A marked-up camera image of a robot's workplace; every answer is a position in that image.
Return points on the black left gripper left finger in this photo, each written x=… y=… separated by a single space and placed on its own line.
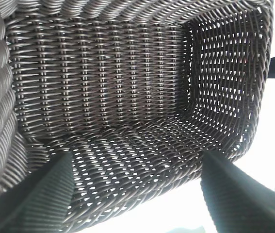
x=30 y=206

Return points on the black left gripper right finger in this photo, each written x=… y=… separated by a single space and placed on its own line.
x=244 y=201

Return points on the dark brown woven basket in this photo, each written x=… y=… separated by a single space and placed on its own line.
x=103 y=85

